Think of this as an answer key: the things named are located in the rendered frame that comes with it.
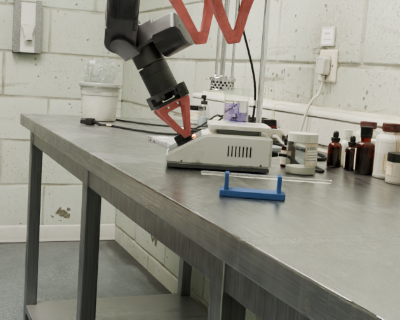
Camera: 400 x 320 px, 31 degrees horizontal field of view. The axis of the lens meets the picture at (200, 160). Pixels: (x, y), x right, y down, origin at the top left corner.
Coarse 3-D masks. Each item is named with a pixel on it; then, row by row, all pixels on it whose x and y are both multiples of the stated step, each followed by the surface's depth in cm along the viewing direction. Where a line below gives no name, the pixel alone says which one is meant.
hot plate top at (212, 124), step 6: (210, 120) 146; (210, 126) 135; (216, 126) 135; (222, 126) 135; (228, 126) 135; (234, 126) 135; (240, 126) 135; (246, 126) 135; (252, 126) 136; (258, 126) 137; (264, 126) 138; (264, 132) 136
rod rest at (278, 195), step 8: (280, 176) 110; (280, 184) 108; (224, 192) 108; (232, 192) 108; (240, 192) 108; (248, 192) 108; (256, 192) 108; (264, 192) 109; (272, 192) 109; (280, 192) 108; (280, 200) 108
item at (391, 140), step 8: (384, 128) 140; (392, 128) 139; (384, 136) 140; (392, 136) 139; (376, 144) 141; (384, 144) 139; (392, 144) 139; (376, 152) 141; (384, 152) 139; (376, 160) 141; (384, 160) 140; (376, 168) 141; (384, 168) 140; (376, 176) 141; (384, 176) 140
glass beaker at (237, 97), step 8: (224, 88) 141; (232, 88) 138; (240, 88) 138; (248, 88) 142; (224, 96) 141; (232, 96) 139; (240, 96) 138; (248, 96) 140; (224, 104) 140; (232, 104) 139; (240, 104) 139; (248, 104) 140; (224, 112) 140; (232, 112) 139; (240, 112) 139; (248, 112) 141; (224, 120) 140; (232, 120) 139; (240, 120) 139
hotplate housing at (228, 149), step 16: (192, 144) 135; (208, 144) 135; (224, 144) 135; (240, 144) 135; (256, 144) 135; (272, 144) 136; (176, 160) 135; (192, 160) 135; (208, 160) 135; (224, 160) 135; (240, 160) 135; (256, 160) 136
